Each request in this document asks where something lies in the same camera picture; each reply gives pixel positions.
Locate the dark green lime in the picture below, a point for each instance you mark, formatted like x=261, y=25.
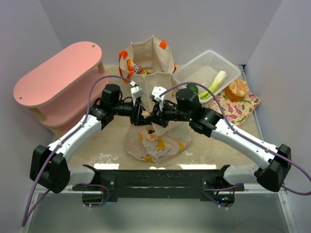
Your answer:
x=193, y=87

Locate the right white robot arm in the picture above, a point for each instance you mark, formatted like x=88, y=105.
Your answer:
x=271, y=163

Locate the canvas tote bag orange handles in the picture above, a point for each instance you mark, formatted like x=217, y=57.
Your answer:
x=155, y=57

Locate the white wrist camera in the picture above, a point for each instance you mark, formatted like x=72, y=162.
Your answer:
x=136, y=90
x=157, y=95

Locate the green celery stalks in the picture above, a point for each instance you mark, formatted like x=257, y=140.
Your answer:
x=214, y=86

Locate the white plastic basket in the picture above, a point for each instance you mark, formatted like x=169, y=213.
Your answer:
x=204, y=68

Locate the orange yellow snack bag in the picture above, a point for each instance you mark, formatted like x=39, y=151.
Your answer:
x=136, y=68

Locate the floral pattern tray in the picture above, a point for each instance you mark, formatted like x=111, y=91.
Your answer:
x=238, y=112

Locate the orange banana print plastic bag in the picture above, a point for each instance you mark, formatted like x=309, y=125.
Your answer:
x=163, y=144

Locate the pink three tier shelf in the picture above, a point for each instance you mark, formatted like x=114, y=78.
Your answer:
x=59, y=90

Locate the orange frosted muffin toy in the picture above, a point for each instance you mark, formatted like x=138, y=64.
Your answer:
x=237, y=90

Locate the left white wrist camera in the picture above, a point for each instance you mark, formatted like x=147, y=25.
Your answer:
x=136, y=90

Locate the black base mount frame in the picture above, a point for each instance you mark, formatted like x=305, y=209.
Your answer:
x=202, y=184

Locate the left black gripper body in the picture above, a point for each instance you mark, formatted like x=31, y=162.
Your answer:
x=135, y=115

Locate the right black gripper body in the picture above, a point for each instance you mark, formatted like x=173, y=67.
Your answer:
x=161, y=114

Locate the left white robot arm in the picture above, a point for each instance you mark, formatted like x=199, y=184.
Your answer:
x=49, y=166

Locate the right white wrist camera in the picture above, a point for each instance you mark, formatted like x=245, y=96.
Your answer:
x=157, y=95

